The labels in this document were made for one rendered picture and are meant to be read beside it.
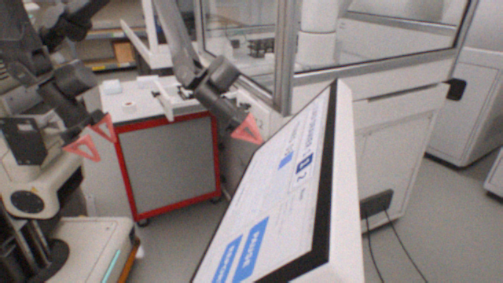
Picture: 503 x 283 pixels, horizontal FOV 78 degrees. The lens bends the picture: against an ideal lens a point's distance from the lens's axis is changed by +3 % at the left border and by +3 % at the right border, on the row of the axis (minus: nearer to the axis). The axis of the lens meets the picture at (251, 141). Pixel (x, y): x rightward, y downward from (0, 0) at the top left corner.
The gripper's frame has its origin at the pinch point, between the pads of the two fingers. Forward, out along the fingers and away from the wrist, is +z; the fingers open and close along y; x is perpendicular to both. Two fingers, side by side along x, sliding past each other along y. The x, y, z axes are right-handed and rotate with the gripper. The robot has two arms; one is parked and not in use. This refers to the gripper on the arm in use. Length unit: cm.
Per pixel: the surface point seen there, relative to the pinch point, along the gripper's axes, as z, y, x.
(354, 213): 6.9, -38.3, -23.6
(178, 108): -29, 47, 43
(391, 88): 36, 72, -22
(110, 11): -249, 372, 222
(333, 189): 3.7, -37.3, -23.5
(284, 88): -1.5, 34.9, -2.2
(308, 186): 3.1, -34.0, -19.7
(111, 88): -71, 78, 87
